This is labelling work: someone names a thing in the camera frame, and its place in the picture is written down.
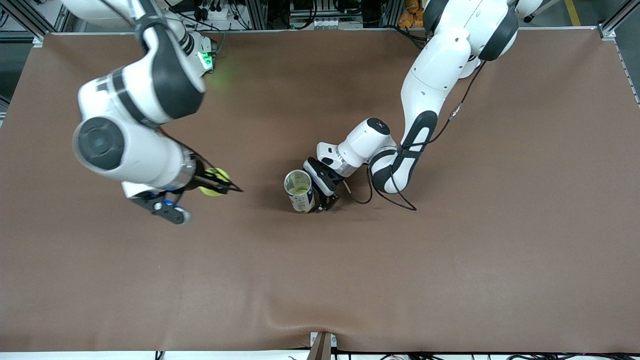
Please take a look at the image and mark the white blue tennis ball can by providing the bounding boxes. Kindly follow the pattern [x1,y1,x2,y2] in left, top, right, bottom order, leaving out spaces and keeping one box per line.
[283,169,317,214]

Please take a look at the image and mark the aluminium equipment rack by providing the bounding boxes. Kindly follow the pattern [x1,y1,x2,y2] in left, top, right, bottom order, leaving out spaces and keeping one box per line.
[240,0,406,31]

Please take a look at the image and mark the white power strip black plugs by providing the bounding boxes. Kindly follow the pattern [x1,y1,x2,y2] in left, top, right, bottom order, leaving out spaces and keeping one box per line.
[194,0,237,22]

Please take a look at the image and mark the orange packaged goods pile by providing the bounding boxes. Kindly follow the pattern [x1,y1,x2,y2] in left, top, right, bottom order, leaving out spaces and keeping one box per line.
[398,0,427,28]

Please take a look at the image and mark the office chair base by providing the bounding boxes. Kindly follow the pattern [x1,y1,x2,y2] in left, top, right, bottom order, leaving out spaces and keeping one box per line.
[522,0,561,23]

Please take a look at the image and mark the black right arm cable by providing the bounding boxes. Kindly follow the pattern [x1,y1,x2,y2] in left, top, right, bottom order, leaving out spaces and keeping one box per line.
[100,0,216,173]

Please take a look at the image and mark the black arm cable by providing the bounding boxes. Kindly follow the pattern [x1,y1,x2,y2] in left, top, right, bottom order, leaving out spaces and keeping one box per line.
[342,60,488,212]
[100,0,216,173]

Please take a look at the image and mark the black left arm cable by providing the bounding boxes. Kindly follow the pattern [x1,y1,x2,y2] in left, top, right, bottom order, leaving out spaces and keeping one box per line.
[342,60,488,212]

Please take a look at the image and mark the metal table clamp bracket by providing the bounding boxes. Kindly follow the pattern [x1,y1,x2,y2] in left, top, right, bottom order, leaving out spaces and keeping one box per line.
[310,331,337,360]

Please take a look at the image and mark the aluminium frame post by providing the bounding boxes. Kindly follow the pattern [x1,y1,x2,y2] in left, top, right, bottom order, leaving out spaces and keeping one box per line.
[0,0,56,48]
[597,0,640,41]

